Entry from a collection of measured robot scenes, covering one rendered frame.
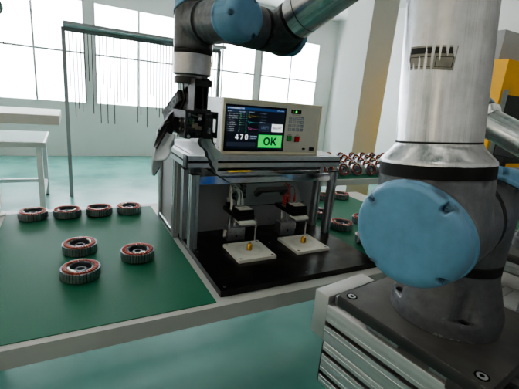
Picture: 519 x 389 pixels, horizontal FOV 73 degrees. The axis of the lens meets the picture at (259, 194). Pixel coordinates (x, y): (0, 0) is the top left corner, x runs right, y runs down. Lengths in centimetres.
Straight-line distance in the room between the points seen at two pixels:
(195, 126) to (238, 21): 22
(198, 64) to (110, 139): 689
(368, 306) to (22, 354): 76
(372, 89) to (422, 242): 502
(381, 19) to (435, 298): 505
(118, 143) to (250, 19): 703
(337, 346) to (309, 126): 99
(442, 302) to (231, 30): 51
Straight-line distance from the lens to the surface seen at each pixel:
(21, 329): 106
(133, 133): 761
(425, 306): 55
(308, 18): 69
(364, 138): 536
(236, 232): 142
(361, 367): 67
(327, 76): 947
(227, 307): 107
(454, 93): 39
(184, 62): 72
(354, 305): 58
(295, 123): 145
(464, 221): 37
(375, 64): 538
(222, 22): 64
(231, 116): 131
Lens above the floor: 132
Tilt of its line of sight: 15 degrees down
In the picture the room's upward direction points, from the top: 5 degrees clockwise
